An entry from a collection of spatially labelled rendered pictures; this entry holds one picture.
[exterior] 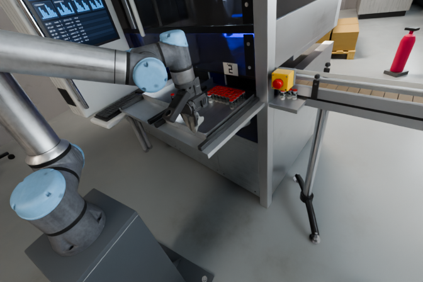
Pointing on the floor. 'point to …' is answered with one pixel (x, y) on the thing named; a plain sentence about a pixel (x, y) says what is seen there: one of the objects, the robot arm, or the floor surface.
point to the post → (265, 68)
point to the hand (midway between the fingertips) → (192, 131)
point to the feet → (308, 211)
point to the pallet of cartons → (344, 37)
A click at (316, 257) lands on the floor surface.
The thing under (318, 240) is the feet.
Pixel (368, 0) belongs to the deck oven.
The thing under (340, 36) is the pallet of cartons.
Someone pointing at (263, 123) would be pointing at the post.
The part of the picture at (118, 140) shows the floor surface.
